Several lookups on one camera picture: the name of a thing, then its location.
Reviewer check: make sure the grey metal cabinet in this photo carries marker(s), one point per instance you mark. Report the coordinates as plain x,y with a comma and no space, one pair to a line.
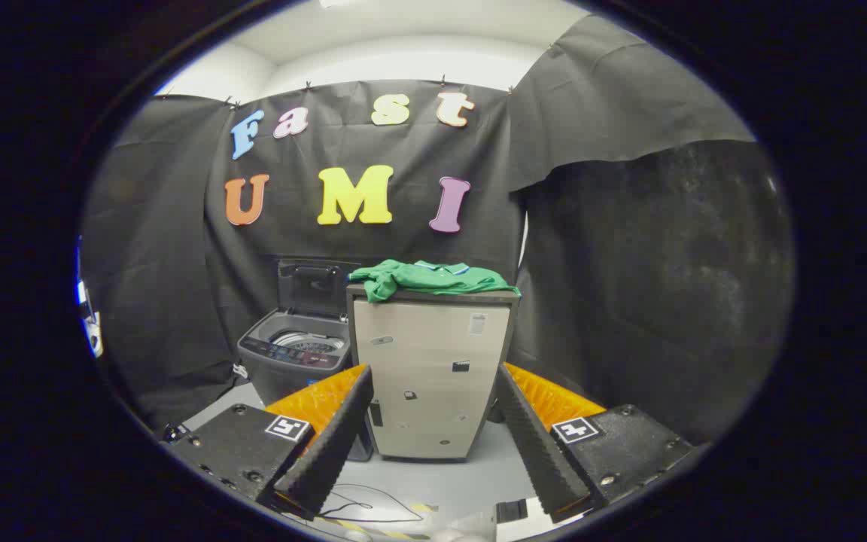
426,354

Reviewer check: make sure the black backdrop cloth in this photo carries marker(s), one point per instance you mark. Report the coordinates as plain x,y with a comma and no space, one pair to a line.
177,226

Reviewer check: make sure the white and blue object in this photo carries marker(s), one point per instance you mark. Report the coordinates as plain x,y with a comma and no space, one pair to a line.
92,331

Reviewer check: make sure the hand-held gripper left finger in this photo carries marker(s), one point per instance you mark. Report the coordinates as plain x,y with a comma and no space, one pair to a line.
332,440

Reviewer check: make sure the grey top-load washing machine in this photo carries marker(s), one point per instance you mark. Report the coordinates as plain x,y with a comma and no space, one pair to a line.
268,369

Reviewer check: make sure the green polo shirt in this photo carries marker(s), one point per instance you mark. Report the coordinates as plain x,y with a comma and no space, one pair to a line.
433,280

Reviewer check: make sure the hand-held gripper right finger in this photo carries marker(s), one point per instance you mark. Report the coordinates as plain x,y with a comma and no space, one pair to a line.
535,444

